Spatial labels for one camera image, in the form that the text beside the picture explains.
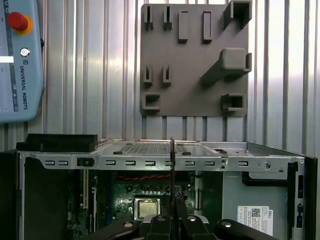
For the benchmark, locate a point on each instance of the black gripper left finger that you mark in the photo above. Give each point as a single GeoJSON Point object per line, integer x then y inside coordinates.
{"type": "Point", "coordinates": [160, 230]}

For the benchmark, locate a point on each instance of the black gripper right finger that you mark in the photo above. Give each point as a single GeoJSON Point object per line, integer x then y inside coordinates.
{"type": "Point", "coordinates": [195, 230]}

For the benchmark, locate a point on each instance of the green RAM stick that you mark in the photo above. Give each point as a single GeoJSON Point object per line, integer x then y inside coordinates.
{"type": "Point", "coordinates": [172, 175]}

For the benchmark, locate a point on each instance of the silver CPU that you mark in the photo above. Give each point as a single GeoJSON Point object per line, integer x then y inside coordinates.
{"type": "Point", "coordinates": [148, 208]}

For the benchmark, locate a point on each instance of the CPU socket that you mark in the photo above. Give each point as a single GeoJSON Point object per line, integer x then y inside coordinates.
{"type": "Point", "coordinates": [136, 207]}

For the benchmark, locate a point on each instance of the green motherboard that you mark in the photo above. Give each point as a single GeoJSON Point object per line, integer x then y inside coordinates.
{"type": "Point", "coordinates": [125, 190]}

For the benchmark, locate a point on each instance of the black open PC case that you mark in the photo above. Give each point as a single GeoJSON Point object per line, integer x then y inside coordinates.
{"type": "Point", "coordinates": [250, 162]}

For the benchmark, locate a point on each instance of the grey parts rack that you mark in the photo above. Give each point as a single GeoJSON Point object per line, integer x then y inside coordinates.
{"type": "Point", "coordinates": [190, 57]}

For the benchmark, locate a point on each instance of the pale blue teach pendant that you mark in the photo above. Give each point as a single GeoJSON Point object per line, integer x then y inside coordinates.
{"type": "Point", "coordinates": [22, 87]}

